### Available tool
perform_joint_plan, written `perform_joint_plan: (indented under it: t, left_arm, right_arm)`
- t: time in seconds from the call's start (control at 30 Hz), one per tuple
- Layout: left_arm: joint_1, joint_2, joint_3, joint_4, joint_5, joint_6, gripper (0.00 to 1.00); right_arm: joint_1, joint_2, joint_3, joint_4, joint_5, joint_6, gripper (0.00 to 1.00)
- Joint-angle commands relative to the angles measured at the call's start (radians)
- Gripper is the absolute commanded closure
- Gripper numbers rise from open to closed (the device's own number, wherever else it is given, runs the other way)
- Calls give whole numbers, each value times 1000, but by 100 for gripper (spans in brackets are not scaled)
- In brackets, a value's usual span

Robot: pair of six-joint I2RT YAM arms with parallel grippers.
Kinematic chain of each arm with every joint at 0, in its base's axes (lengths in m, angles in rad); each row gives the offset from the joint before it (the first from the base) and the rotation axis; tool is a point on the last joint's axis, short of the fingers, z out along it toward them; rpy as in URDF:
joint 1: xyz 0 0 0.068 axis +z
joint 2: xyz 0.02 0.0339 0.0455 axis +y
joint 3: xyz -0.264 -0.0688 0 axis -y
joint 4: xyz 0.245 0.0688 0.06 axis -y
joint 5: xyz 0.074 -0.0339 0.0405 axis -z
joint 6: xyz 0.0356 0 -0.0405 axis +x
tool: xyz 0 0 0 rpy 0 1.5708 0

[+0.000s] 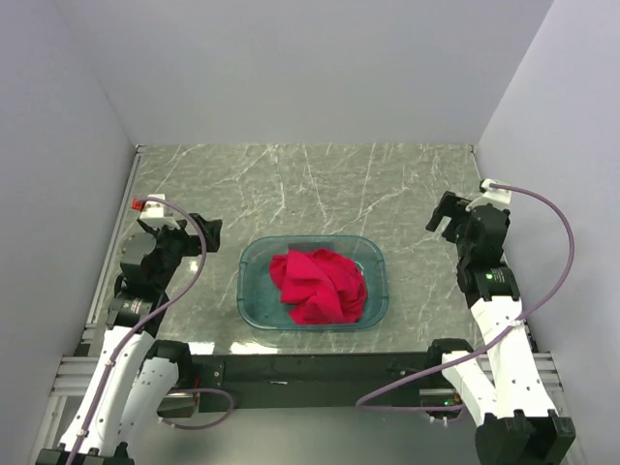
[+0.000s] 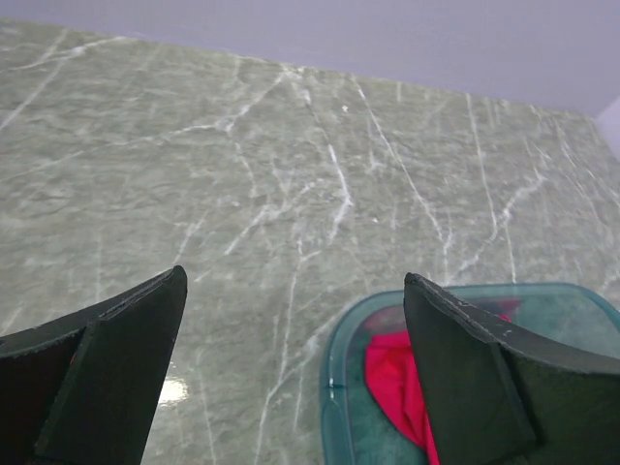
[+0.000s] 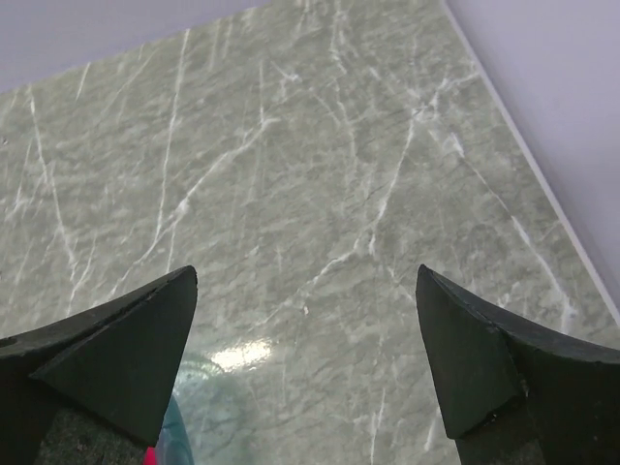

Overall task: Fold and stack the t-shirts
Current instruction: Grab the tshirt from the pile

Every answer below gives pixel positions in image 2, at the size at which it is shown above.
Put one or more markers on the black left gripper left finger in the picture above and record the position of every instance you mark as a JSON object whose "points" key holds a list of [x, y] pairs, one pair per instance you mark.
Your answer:
{"points": [[84, 388]]}

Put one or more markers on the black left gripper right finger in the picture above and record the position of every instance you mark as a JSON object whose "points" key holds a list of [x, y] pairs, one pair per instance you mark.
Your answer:
{"points": [[569, 396]]}

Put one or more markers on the red t-shirt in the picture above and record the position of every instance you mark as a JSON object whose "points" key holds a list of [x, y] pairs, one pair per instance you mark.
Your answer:
{"points": [[402, 382]]}

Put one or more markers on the teal transparent plastic bin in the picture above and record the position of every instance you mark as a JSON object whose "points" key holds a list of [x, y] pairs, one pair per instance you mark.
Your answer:
{"points": [[354, 428]]}

